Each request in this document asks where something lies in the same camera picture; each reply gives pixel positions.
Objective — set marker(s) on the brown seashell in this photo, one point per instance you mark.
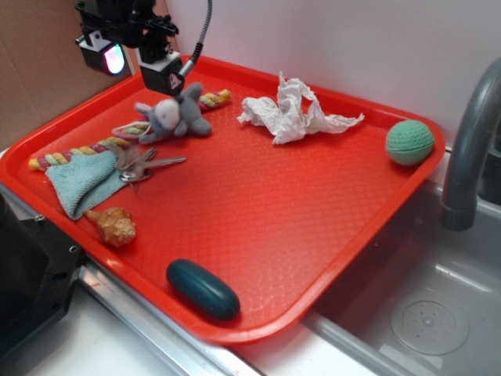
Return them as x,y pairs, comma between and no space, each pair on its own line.
115,226

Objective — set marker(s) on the brown cardboard panel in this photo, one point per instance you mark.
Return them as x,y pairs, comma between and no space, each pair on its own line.
43,73

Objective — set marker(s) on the crumpled white paper towel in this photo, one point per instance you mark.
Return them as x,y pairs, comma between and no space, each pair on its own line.
294,114

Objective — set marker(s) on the green rubber ball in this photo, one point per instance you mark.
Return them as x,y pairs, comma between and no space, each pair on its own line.
409,142

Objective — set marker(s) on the dark teal oval soap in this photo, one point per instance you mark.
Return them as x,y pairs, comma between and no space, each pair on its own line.
203,289

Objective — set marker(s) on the multicolor twisted rope toy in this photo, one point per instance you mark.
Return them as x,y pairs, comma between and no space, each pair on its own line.
122,136

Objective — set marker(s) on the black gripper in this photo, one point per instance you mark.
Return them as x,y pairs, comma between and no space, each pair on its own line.
105,25

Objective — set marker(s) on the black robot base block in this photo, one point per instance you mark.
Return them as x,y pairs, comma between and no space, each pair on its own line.
39,264

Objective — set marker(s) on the light blue cloth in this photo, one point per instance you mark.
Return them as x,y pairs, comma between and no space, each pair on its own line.
85,182

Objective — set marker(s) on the gray faucet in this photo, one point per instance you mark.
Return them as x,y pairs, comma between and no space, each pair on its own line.
474,165

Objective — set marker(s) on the red plastic tray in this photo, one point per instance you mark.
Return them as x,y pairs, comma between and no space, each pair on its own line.
277,223

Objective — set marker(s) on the gray sink basin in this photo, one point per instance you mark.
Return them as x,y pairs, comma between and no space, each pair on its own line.
420,299

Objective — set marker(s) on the gray plush animal toy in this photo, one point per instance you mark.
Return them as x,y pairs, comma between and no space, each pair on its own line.
175,118

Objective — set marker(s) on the silver keys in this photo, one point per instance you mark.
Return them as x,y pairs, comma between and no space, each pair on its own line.
135,167

